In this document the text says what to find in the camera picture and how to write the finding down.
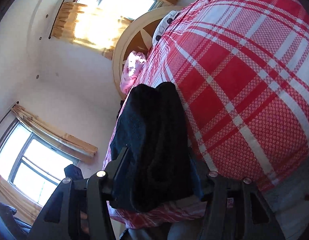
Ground black pants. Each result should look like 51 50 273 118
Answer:
110 82 195 213

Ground person's left hand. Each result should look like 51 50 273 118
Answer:
80 211 89 235

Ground side window left curtain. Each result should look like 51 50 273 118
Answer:
0 175 42 225

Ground side window curtain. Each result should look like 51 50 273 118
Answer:
0 175 42 225
11 104 98 165

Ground side window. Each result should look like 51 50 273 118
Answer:
0 119 78 206

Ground side window right curtain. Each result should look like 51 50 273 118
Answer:
11 104 98 165

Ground black object beside bed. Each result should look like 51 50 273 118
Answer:
116 100 125 120

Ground red plaid bed sheet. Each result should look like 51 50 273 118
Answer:
101 0 309 230

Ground pink floral pillow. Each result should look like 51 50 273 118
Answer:
120 51 146 95

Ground beige wooden headboard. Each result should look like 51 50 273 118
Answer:
112 6 183 99

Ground head window left curtain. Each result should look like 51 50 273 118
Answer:
51 2 132 60

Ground white black-dotted pillow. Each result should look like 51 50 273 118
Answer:
152 10 180 47

